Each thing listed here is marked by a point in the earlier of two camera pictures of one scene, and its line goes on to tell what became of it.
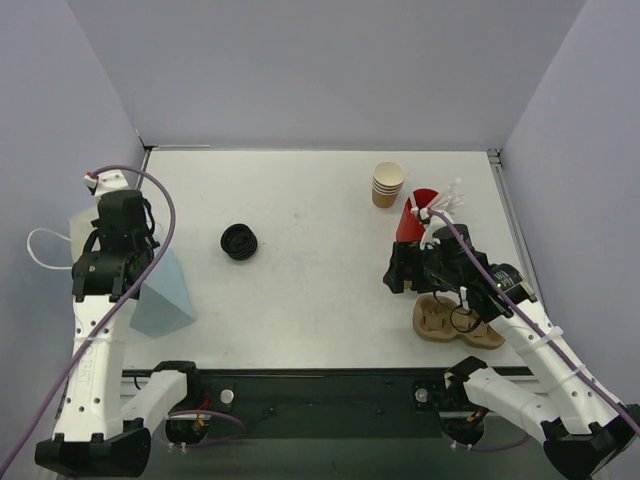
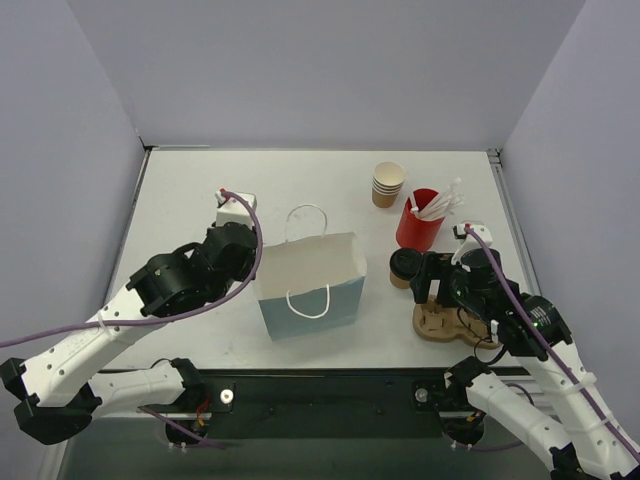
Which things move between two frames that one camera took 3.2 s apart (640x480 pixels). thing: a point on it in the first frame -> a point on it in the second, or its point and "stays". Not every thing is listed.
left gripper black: (93, 232) -> (245, 257)
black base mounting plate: (323, 404) stays
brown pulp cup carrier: (442, 318) stays
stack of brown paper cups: (387, 181) stays
